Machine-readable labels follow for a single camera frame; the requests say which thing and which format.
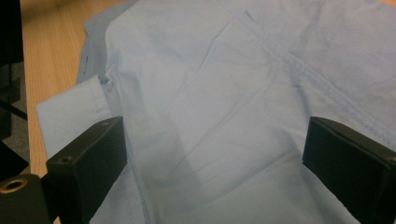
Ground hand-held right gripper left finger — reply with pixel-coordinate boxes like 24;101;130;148
46;116;128;224

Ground light blue shirt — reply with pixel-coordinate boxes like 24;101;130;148
35;0;396;224

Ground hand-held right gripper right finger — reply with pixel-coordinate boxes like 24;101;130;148
302;116;396;224

